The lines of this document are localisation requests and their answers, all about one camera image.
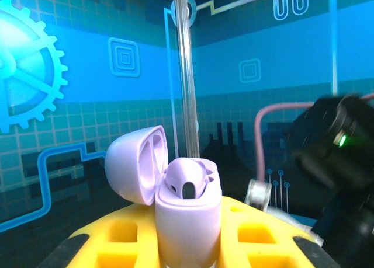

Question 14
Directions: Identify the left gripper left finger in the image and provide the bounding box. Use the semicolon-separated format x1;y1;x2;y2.
37;203;164;268

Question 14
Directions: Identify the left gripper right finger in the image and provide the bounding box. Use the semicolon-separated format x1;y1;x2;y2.
217;196;341;268

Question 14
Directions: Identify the purple earbud charging case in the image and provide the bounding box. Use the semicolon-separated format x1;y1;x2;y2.
104;125;223;268

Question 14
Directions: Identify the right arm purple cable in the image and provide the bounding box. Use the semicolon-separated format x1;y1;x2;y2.
253;92;374;183

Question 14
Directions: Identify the right aluminium frame post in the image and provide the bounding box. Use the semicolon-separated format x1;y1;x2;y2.
171;0;201;159

